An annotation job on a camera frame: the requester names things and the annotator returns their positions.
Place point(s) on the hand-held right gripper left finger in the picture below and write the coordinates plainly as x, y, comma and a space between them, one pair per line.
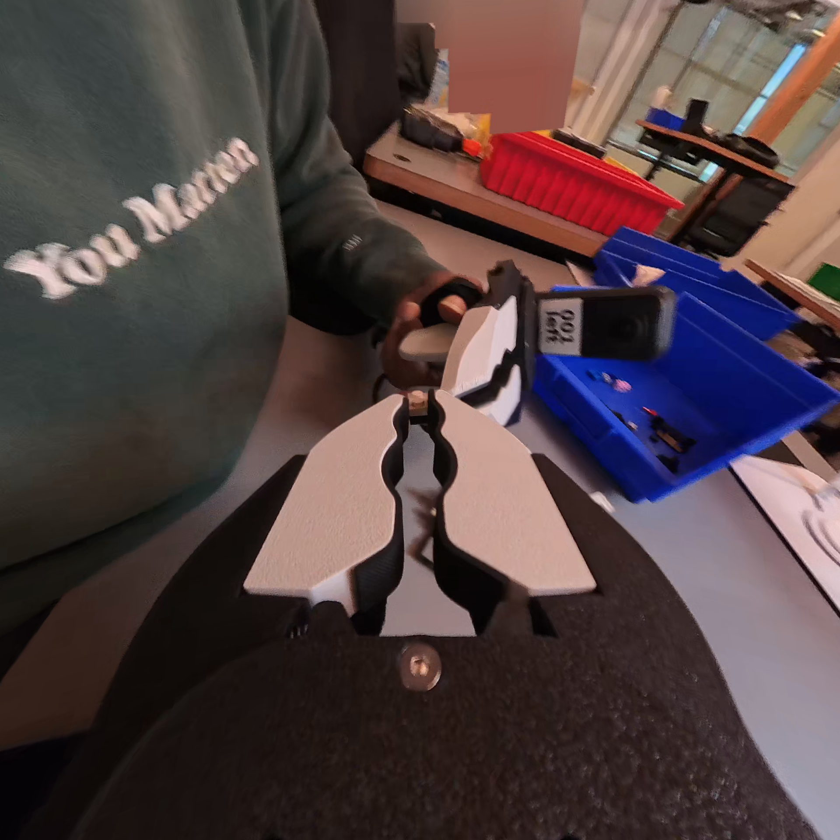
322, 525

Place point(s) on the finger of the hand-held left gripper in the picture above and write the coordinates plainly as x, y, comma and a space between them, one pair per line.
508, 403
479, 344

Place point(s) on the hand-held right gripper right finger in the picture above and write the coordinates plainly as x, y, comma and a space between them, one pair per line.
519, 525

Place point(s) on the small tan lego piece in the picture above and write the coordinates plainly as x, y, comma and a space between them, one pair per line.
420, 402

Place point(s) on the lego pieces pile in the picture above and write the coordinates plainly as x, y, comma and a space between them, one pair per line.
643, 420

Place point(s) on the blue plastic bin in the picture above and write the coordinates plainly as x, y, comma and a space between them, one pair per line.
735, 381
683, 269

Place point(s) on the red bin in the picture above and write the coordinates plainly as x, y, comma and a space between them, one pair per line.
578, 184

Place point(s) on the black standing desk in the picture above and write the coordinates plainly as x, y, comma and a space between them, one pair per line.
735, 197

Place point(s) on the green box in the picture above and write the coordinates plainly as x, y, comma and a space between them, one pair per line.
824, 278

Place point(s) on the white book stand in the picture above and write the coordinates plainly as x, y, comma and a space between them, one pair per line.
801, 525

